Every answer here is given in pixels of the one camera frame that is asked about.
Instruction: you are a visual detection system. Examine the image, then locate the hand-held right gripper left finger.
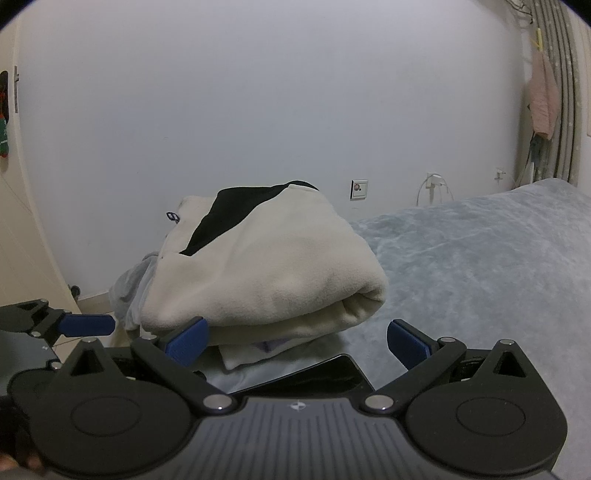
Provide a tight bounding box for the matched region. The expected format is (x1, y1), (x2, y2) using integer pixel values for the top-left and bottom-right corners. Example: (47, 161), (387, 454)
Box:
(55, 317), (237, 413)

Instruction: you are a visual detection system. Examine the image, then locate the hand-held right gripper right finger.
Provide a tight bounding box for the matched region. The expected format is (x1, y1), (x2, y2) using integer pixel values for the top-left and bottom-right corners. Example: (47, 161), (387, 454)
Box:
(361, 318), (539, 414)

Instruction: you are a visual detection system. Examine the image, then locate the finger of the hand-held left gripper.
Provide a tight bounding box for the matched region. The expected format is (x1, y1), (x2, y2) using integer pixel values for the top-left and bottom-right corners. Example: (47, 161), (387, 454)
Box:
(0, 299), (116, 344)

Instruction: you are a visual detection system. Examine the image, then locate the cream fleece garment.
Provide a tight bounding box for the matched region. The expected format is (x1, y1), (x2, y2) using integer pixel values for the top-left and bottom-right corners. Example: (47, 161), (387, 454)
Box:
(124, 181), (389, 358)

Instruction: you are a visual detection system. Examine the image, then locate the person's left hand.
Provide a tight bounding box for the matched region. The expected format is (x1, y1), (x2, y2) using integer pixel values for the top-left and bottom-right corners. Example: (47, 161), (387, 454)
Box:
(0, 451), (44, 472)

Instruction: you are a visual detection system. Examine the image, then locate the white lilac garment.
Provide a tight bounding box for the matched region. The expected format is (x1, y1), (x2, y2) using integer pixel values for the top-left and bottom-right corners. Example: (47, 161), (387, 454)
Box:
(218, 335), (305, 371)

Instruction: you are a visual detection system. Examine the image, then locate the grey-blue bed blanket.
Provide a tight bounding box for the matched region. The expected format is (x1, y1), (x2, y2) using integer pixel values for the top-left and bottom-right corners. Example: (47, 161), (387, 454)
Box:
(198, 178), (591, 480)

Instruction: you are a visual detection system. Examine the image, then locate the beige door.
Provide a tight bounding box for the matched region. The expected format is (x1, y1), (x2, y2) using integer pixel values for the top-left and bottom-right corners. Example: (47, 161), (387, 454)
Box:
(0, 23), (81, 315)

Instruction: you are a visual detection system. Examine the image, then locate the grey hanging garment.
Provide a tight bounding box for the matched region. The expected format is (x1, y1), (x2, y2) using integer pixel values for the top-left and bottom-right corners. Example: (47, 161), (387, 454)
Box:
(526, 131), (552, 185)

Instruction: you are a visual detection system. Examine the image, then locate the pink hanging garment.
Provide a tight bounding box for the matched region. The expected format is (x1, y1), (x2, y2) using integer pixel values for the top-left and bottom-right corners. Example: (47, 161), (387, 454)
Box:
(529, 48), (559, 139)

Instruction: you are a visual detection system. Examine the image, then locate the grey patterned curtain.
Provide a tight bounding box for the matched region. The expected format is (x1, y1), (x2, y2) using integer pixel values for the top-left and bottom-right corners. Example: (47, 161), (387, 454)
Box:
(531, 0), (587, 188)

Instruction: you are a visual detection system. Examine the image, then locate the white charger with cable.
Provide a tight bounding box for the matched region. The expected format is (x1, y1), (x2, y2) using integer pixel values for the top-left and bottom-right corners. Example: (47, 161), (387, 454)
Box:
(416, 172), (455, 207)

